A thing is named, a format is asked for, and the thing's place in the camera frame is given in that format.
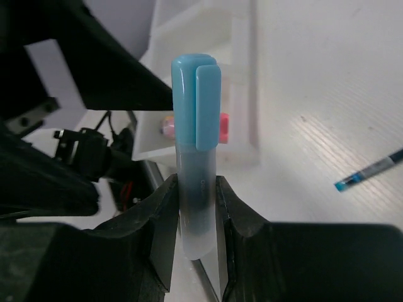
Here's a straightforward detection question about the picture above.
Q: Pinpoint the clear plastic container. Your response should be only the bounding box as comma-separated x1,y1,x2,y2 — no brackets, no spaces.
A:
133,1,259,167

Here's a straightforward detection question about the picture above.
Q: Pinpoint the pink highlighter in container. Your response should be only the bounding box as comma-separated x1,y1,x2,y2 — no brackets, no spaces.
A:
219,113,229,144

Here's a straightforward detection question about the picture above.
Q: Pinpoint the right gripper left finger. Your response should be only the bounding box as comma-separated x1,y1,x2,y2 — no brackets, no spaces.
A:
1,175,179,301

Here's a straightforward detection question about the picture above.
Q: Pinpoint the blue pen left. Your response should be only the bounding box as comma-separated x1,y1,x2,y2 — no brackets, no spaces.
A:
334,149,402,192

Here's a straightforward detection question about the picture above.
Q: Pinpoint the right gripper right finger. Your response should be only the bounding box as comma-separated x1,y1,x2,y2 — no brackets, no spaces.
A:
216,176,402,301

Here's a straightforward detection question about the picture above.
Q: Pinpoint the blue highlighter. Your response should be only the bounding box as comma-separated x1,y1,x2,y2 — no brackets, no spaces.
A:
171,53,222,260

